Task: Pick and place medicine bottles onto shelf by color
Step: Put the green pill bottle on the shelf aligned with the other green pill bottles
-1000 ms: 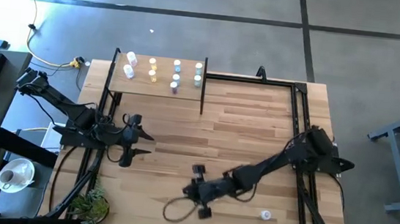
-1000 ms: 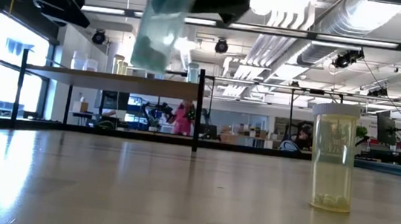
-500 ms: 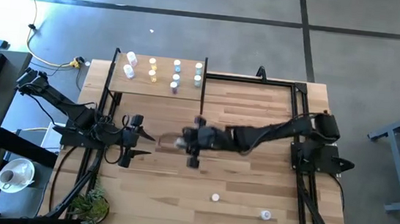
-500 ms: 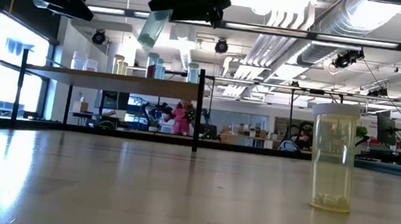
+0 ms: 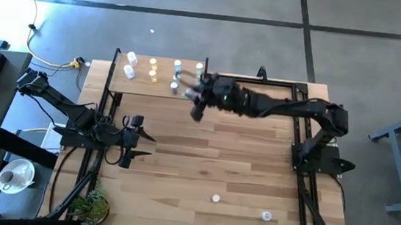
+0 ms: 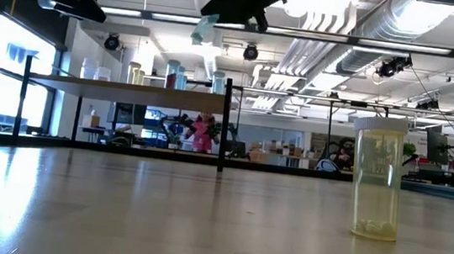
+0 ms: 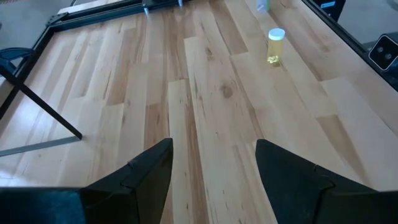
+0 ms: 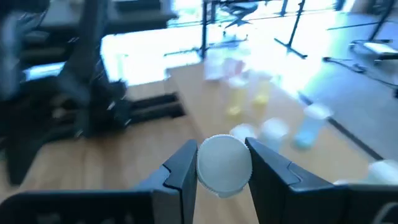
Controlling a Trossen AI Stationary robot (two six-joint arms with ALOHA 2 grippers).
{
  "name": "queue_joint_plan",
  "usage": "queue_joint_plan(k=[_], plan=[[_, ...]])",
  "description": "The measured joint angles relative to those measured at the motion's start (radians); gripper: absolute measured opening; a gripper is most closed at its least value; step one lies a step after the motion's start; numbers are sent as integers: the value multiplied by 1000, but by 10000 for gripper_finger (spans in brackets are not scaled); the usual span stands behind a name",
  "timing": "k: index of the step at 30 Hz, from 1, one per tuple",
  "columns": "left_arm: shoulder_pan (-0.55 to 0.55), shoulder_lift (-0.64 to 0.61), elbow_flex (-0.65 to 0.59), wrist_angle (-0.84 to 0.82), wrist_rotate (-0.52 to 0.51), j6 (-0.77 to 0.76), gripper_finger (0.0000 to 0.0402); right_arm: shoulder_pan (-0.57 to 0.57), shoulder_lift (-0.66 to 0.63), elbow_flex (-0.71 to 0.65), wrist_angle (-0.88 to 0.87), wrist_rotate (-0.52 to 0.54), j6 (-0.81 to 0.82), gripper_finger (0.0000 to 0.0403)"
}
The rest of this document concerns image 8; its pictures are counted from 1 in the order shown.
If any black office chair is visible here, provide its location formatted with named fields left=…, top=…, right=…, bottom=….
left=222, top=1, right=261, bottom=29

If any white object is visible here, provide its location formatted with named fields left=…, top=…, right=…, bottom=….
left=366, top=159, right=398, bottom=187

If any yellow pill bottle white cap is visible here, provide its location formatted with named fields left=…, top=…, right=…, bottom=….
left=226, top=76, right=249, bottom=121

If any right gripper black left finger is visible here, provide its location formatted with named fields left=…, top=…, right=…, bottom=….
left=0, top=139, right=199, bottom=224

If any blue pill bottle white cap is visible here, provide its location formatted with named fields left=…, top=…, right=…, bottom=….
left=258, top=117, right=290, bottom=153
left=292, top=103, right=333, bottom=150

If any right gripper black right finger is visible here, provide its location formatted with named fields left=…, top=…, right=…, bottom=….
left=244, top=137, right=398, bottom=224

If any black floor stand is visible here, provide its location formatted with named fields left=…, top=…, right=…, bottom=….
left=164, top=0, right=249, bottom=60
left=273, top=0, right=308, bottom=60

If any black aluminium table frame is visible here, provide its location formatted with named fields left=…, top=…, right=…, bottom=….
left=126, top=92, right=187, bottom=126

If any teal pill bottle white cap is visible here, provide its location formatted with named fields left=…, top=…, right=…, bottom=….
left=195, top=134, right=253, bottom=199

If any clear pill bottle white cap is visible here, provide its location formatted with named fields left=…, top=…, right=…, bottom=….
left=203, top=49, right=226, bottom=82
left=224, top=57, right=248, bottom=78

